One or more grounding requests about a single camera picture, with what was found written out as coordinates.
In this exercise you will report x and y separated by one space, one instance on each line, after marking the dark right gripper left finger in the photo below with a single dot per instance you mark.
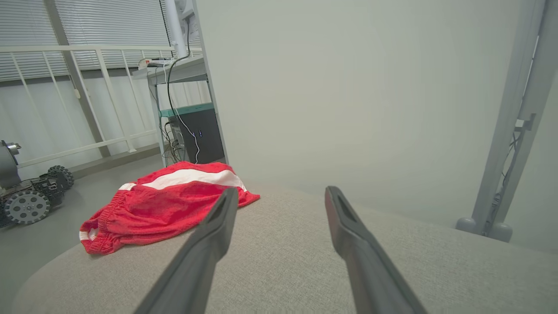
205 253

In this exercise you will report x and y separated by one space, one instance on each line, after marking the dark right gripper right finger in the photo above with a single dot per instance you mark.
370 270

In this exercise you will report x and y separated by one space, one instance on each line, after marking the red shorts with white stripe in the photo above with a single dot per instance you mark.
161 213

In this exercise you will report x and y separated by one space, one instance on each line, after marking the black wheeled robot base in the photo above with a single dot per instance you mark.
26 205

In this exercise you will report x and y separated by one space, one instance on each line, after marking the black computer tower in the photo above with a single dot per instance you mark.
209 135

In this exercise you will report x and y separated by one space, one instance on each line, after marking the teal shelf board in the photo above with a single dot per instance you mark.
187 109

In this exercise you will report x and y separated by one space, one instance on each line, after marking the grey metal desk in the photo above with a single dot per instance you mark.
183 69

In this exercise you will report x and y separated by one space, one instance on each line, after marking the white metal railing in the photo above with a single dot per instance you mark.
104 87

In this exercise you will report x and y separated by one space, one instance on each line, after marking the white device on desk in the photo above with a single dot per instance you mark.
150 63

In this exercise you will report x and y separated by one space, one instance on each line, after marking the white monitor with stand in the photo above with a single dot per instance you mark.
174 26

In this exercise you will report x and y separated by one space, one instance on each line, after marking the white window blinds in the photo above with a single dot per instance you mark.
109 26

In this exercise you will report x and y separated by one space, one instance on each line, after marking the grey metal post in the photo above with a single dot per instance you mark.
501 152

